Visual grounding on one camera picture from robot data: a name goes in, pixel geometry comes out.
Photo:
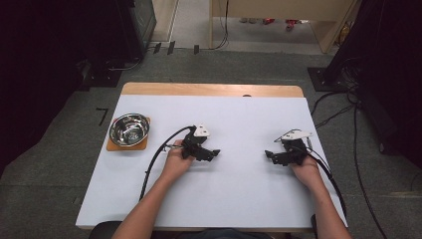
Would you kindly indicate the person's right hand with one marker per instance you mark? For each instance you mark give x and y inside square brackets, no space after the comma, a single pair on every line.
[307,174]

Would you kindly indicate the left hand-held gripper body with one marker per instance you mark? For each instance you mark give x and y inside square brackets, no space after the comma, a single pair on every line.
[192,146]

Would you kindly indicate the orange square coaster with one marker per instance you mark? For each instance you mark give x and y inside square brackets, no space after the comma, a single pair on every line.
[126,148]

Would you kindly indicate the wooden table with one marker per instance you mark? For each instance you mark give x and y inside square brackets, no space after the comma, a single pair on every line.
[212,89]

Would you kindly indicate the person's left hand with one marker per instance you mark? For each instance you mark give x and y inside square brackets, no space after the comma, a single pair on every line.
[175,166]

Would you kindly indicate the person's dark clothing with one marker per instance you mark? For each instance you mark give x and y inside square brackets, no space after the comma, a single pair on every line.
[225,234]

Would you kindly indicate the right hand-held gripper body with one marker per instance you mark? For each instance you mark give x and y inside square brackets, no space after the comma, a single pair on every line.
[293,149]

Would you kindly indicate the black stand base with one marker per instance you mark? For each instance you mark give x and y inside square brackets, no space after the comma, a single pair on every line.
[323,79]

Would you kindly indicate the black chair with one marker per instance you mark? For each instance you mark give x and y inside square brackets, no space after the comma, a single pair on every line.
[103,230]

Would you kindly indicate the light wooden desk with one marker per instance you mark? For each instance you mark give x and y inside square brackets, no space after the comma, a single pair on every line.
[285,8]

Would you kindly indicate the white table mat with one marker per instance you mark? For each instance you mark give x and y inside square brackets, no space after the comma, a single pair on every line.
[239,189]

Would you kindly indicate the black monitor cabinet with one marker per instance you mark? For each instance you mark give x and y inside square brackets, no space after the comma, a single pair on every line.
[142,26]

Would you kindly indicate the red shoes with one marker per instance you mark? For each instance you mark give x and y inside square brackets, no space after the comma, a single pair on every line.
[287,22]

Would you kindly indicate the black curtain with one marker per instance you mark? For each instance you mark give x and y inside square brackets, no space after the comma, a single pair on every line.
[391,66]
[40,66]

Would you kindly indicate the stainless steel bowl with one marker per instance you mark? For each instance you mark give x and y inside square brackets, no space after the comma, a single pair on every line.
[129,130]

